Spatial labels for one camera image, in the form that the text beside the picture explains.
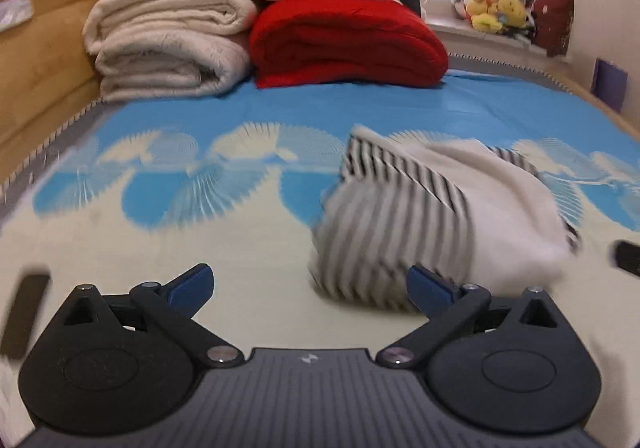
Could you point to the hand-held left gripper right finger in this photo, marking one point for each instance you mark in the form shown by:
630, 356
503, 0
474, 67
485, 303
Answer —
430, 290

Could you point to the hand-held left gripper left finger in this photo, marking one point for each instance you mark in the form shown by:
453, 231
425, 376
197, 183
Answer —
192, 287

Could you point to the cream textured folded quilt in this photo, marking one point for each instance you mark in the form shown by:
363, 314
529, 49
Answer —
165, 67

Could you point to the cream smooth folded quilt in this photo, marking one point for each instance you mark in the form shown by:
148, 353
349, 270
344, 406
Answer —
165, 12

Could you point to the black marker left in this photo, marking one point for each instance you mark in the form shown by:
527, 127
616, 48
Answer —
22, 315

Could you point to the black white striped hooded garment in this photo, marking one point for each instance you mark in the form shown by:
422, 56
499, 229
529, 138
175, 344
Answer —
500, 208

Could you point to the yellow round plush toy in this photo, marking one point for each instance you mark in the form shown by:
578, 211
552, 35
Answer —
512, 10

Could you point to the yellow duck plush toy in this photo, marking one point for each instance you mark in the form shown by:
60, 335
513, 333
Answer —
482, 10

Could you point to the red folded blanket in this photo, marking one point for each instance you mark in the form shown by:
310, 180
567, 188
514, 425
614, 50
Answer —
345, 42

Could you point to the blue and cream printed bedsheet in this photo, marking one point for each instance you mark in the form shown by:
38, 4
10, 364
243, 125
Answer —
200, 238

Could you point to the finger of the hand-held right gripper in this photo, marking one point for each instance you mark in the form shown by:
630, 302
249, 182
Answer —
629, 258

